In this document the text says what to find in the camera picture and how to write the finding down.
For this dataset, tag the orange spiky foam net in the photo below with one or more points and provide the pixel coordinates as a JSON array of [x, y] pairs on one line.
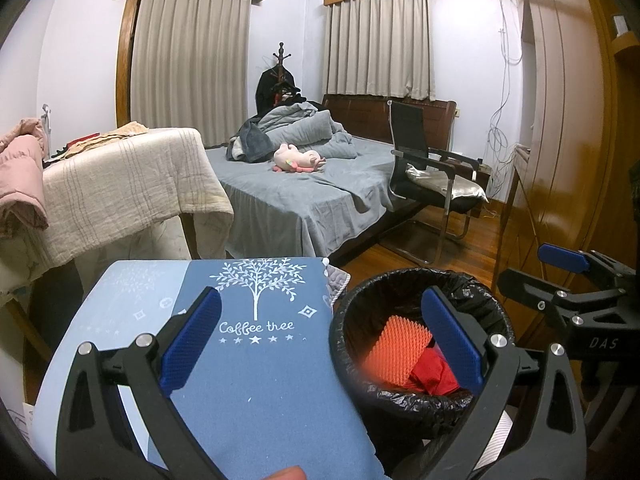
[[395, 350]]

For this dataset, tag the grey quilted pad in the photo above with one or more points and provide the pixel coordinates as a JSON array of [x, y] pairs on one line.
[[337, 280]]

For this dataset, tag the wooden window frame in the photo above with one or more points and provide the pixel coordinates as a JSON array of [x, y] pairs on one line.
[[124, 60]]

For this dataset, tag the person's left hand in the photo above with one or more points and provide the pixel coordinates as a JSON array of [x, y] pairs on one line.
[[285, 474]]

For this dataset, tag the wide beige curtain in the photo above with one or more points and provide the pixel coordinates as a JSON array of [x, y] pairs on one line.
[[190, 70]]

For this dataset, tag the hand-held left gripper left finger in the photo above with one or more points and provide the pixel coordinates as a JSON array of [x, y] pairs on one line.
[[192, 340]]

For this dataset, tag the white wall fixture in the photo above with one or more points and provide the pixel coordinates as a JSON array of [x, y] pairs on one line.
[[46, 125]]

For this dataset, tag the white paper sheet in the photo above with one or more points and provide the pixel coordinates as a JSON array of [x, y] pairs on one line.
[[25, 430]]

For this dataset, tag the bed with grey sheet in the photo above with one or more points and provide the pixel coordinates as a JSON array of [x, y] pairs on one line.
[[280, 200]]

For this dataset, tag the pink quilt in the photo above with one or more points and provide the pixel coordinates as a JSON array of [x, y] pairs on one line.
[[20, 175]]

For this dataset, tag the dark wooden headboard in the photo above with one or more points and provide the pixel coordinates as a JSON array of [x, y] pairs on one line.
[[360, 115]]

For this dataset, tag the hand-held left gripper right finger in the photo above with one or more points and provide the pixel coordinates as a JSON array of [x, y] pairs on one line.
[[452, 340]]

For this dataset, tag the dark grey garment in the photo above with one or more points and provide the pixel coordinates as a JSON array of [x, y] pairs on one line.
[[250, 142]]

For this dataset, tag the wooden wardrobe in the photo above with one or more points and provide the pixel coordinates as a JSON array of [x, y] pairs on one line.
[[565, 110]]

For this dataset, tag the waste bin with black bag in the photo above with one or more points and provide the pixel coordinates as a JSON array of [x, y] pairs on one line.
[[350, 310]]

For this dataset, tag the beige quilted blanket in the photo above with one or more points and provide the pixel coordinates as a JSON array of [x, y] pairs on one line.
[[125, 190]]

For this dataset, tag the grey duvet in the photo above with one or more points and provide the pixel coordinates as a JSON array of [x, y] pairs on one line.
[[310, 127]]

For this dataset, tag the red cloth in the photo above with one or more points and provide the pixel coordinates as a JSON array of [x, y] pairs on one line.
[[430, 372]]

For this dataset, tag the pink plush toy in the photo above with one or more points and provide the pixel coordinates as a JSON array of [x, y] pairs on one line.
[[295, 157]]

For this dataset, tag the silver cushion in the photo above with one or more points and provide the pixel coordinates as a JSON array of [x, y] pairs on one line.
[[445, 182]]

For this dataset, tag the black office chair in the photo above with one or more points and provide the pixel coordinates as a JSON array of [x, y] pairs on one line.
[[407, 125]]

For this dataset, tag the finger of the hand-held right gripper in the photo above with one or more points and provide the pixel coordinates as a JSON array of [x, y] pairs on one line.
[[530, 290], [562, 257]]

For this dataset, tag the folded beige clothes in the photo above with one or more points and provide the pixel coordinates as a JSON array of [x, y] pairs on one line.
[[110, 137]]

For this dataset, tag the blue tree print tablecloth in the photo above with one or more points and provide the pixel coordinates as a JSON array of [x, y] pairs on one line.
[[260, 385]]

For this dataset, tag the wooden coat rack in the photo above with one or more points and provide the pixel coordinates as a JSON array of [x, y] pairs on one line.
[[281, 57]]

